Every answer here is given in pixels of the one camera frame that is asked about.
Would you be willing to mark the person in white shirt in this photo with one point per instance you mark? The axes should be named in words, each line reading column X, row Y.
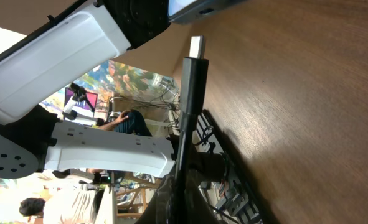
column 67, row 206

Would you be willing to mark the blue Samsung Galaxy smartphone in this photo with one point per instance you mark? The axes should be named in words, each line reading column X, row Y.
column 187, row 11

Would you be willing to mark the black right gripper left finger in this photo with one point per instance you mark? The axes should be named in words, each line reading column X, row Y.
column 162, row 208

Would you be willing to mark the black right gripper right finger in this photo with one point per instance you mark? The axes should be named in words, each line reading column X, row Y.
column 198, row 210

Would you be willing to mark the seated person in background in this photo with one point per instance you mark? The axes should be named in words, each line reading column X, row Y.
column 128, row 122

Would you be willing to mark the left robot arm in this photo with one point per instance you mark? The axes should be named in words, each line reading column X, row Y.
column 39, row 128

